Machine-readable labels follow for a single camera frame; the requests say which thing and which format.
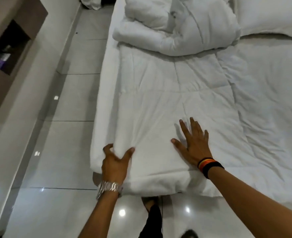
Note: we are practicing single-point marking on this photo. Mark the black and striped wristbands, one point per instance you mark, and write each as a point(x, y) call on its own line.
point(210, 166)

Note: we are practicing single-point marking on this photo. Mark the person's right little finger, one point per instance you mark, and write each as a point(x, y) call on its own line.
point(206, 136)

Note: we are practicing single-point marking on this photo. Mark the brown wall cabinet with niche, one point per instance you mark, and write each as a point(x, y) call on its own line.
point(9, 79)

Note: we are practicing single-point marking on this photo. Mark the silver metal wristwatch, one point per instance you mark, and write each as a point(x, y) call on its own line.
point(110, 187)

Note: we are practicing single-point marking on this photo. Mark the person's dark foot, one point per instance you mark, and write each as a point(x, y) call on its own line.
point(189, 234)

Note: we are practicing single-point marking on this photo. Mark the person's right middle finger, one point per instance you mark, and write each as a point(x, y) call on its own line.
point(194, 127)

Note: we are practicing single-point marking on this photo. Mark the person's left hand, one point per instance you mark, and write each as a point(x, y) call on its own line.
point(113, 168)

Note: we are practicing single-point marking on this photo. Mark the white pillow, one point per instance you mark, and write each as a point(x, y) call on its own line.
point(272, 14)

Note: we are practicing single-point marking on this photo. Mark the white cloth heap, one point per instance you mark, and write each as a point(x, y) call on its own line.
point(91, 2)

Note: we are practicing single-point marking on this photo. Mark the person's right thumb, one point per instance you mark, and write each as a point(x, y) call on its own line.
point(178, 143)

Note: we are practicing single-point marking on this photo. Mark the small purple item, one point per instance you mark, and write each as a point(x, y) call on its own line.
point(4, 58)

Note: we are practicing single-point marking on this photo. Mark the person's right forearm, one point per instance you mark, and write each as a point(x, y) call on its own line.
point(250, 203)

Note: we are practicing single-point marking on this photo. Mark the person's right hand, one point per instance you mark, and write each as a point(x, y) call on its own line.
point(196, 148)

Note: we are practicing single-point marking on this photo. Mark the mattress with white sheet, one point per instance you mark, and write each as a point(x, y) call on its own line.
point(106, 84)

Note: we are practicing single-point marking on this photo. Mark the person's bare foot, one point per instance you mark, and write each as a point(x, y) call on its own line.
point(149, 202)

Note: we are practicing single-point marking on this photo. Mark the white quilted duvet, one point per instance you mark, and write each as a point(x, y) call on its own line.
point(175, 101)

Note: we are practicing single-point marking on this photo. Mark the person's left thumb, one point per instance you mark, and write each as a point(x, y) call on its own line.
point(129, 154)

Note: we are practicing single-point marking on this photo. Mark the person's left forearm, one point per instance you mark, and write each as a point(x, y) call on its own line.
point(100, 215)

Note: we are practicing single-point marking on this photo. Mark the person's black trouser leg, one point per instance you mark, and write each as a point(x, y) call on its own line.
point(152, 223)

